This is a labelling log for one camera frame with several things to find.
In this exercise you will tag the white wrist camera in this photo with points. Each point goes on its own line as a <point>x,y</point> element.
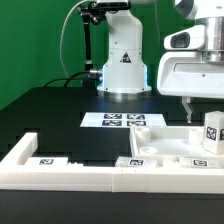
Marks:
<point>198,37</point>

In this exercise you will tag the white square tabletop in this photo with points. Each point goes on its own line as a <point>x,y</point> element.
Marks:
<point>168,141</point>

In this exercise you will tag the white U-shaped obstacle fence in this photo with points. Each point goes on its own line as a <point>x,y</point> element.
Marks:
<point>15,175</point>

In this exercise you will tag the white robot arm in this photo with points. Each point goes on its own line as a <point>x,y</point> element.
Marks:
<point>124,73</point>

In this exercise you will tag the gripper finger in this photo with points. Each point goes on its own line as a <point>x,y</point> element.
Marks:
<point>186,102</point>

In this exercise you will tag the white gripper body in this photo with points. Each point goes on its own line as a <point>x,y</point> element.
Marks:
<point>185,74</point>

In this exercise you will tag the black camera pole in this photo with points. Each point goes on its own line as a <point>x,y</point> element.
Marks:
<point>90,14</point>

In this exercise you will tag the white tag sheet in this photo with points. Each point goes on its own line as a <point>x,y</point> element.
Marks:
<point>121,120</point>

